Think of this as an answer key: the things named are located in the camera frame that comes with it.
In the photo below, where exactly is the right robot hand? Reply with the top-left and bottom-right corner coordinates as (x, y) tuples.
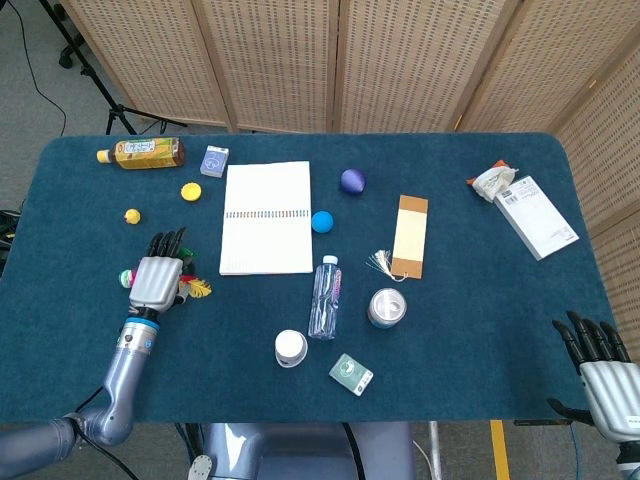
(546, 310), (640, 443)

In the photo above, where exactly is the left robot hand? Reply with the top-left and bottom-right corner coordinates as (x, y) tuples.
(128, 227), (192, 315)

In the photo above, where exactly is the colourful feather shuttlecock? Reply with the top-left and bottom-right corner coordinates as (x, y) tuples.
(118, 244), (213, 300)

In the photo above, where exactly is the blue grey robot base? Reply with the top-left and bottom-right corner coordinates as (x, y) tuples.
(174, 422), (416, 480)

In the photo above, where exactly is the black tripod stand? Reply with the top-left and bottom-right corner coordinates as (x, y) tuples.
(38, 0), (188, 137)

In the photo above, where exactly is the white open spiral notebook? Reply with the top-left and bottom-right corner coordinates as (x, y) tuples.
(218, 160), (315, 277)

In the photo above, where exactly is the brown tea bottle yellow cap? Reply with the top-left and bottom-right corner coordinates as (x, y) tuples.
(96, 137), (187, 171)

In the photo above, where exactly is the blue playing card box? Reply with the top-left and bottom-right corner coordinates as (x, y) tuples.
(199, 144), (230, 178)

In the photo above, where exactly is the white round jar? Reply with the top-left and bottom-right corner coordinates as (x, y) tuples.
(273, 328), (309, 369)

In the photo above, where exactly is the blue felt table mat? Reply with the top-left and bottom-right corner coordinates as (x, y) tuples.
(0, 131), (629, 425)

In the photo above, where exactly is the clear plastic water bottle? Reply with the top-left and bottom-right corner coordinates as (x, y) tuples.
(307, 254), (344, 342)

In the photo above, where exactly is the white rectangular box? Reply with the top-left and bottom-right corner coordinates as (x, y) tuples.
(493, 174), (581, 262)

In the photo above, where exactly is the green and white card box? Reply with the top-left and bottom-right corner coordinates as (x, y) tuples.
(328, 352), (375, 398)

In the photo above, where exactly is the purple ball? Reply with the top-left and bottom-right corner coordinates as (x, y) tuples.
(339, 168), (368, 195)

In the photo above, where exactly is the silver tin can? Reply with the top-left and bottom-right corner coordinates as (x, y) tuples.
(367, 287), (408, 330)

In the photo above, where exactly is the crumpled white orange wrapper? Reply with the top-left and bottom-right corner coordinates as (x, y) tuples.
(466, 159), (520, 203)

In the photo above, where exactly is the brown bookmark with tassel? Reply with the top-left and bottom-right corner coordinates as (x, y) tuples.
(365, 194), (430, 282)

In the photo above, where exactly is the wooden rattan folding screen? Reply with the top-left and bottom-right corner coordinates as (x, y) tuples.
(59, 0), (640, 364)

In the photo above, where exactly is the black cable on floor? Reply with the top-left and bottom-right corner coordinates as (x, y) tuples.
(7, 0), (68, 137)

